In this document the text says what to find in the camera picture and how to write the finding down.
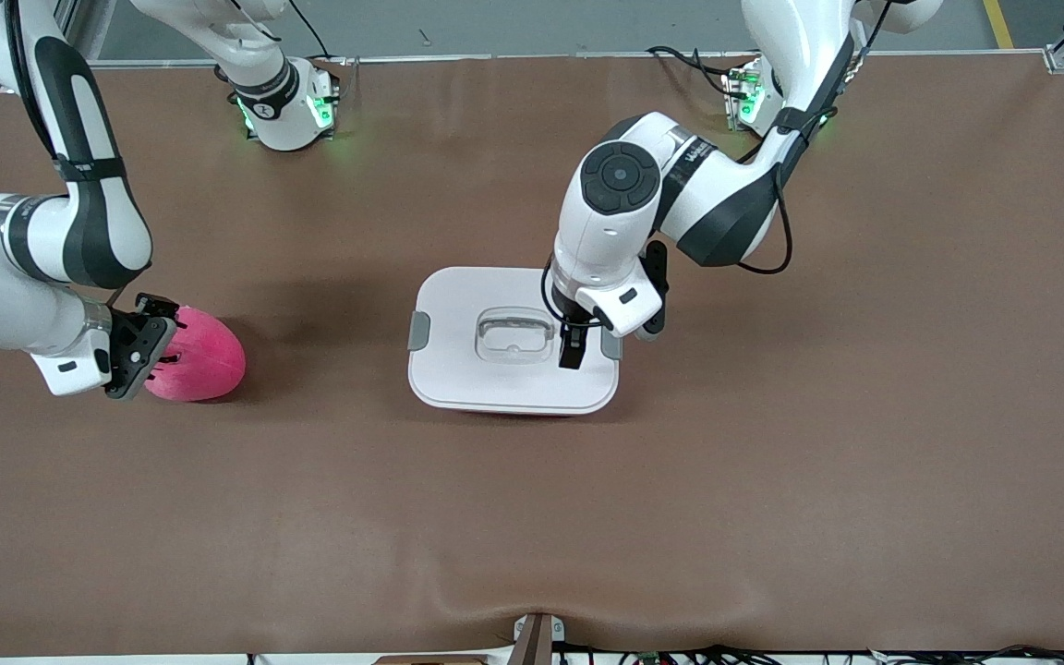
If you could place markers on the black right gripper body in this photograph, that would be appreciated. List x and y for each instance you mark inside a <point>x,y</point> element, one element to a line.
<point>137,344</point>

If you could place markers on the pink plush toy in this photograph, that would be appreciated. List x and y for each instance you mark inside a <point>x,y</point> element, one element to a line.
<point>209,360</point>

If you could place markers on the white box lid grey clips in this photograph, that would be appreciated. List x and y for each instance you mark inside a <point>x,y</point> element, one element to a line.
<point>458,369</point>

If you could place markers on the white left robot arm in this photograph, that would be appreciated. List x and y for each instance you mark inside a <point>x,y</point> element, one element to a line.
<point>809,55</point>

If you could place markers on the brown table mat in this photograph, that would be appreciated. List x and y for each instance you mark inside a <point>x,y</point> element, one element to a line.
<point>310,508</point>

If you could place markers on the wooden table clamp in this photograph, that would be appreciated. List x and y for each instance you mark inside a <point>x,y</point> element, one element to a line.
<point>534,642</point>

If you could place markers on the flat wooden piece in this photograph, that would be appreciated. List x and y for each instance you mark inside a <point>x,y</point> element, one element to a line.
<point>430,660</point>

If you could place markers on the silver table edge rail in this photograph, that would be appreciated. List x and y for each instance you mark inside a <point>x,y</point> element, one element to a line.
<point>541,56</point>

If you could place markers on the aluminium frame struts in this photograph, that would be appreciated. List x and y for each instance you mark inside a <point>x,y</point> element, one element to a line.
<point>79,28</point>

